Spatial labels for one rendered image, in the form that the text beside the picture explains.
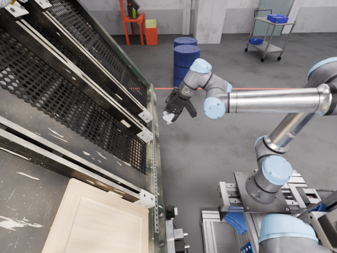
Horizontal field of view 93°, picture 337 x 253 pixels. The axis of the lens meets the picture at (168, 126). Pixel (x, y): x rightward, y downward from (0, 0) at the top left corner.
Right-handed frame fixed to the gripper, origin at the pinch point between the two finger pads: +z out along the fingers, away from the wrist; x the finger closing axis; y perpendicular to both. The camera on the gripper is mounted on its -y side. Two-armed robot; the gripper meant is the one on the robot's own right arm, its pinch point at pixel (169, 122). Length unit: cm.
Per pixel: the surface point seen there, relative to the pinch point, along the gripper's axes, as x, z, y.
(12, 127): 30, 2, 54
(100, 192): 32.9, 26.1, 20.6
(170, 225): 33, 51, -27
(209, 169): -56, 94, -104
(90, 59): -43, 10, 57
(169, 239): 40, 51, -27
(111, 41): -110, 19, 60
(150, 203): 28.1, 36.4, -7.5
